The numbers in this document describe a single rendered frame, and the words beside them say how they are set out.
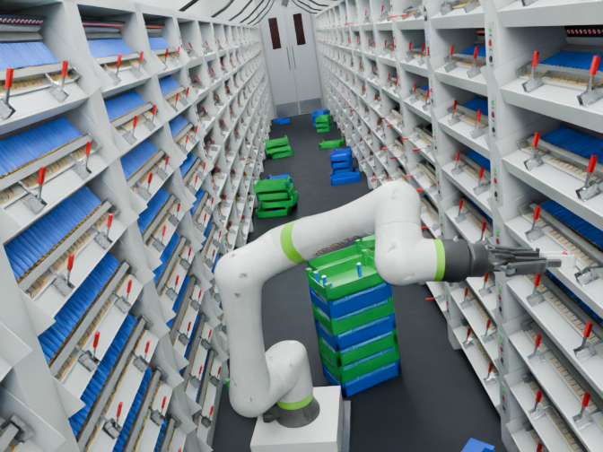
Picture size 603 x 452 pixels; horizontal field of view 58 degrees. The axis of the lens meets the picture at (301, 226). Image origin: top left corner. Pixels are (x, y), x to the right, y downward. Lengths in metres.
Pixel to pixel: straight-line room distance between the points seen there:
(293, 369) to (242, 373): 0.20
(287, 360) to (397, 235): 0.67
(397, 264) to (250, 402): 0.67
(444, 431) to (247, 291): 1.17
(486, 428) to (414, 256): 1.27
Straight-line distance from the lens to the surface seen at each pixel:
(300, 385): 1.73
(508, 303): 1.84
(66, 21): 1.60
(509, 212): 1.71
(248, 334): 1.48
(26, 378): 1.11
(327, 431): 1.77
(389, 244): 1.15
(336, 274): 2.43
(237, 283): 1.37
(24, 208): 1.20
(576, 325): 1.53
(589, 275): 1.35
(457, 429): 2.31
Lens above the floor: 1.53
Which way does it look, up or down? 20 degrees down
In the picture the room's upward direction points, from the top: 10 degrees counter-clockwise
